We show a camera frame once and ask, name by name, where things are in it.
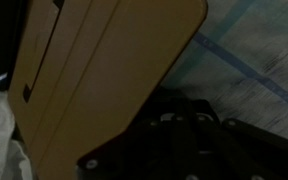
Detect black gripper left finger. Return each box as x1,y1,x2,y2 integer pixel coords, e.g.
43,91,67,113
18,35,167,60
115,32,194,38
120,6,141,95
76,95,189,180

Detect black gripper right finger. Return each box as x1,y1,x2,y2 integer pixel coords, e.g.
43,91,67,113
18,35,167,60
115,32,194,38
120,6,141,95
187,99,288,180

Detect tan folio tablet cover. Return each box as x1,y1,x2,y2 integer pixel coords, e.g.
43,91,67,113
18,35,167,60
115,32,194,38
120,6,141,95
7,0,209,180

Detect blue plaid bedsheet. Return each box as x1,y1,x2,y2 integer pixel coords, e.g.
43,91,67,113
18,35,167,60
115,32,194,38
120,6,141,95
160,0,288,144

